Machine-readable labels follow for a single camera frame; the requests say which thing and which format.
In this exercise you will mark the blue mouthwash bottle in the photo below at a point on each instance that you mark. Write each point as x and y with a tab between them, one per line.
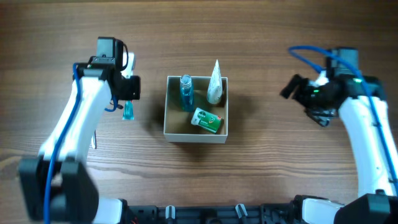
187	93

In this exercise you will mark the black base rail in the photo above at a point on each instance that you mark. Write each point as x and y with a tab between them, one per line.
238	214

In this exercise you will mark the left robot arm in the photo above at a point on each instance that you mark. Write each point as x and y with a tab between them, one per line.
56	184

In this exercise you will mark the white lotion tube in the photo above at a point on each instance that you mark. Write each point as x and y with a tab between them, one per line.
215	87

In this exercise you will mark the red teal toothpaste tube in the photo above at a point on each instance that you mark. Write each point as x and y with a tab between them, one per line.
128	113

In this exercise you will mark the green white soap box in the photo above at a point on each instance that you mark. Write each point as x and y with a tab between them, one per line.
206	120

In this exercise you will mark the blue white toothbrush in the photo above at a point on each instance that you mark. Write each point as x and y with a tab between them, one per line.
93	141

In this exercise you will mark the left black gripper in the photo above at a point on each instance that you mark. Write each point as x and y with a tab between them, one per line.
130	88

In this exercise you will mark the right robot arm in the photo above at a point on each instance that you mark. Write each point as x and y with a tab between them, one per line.
359	101

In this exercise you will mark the white cardboard box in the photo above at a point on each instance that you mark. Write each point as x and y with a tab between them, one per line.
177	122

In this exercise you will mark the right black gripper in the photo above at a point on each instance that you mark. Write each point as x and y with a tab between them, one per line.
305	94

